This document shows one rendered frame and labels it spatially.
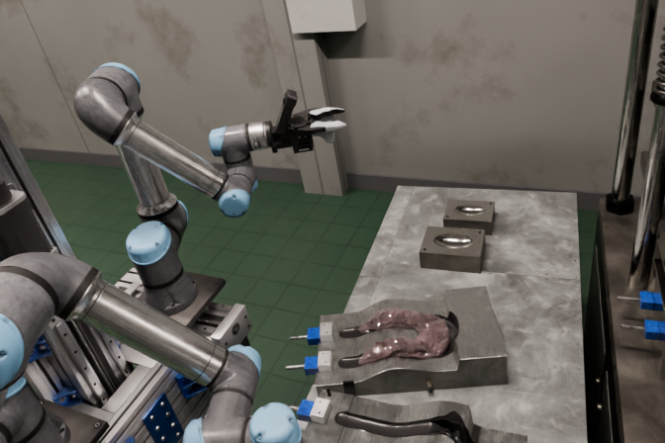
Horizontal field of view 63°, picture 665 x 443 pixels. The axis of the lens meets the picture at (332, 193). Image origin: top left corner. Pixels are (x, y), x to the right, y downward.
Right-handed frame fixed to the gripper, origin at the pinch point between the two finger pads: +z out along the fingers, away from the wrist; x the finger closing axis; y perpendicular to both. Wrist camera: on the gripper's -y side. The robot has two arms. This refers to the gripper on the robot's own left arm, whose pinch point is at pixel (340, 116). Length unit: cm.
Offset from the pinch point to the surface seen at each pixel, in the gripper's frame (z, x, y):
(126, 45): -153, -268, 75
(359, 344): -5, 32, 56
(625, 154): 92, -21, 46
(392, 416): 1, 57, 50
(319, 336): -16, 28, 56
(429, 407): 10, 59, 46
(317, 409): -16, 55, 47
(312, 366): -18, 38, 54
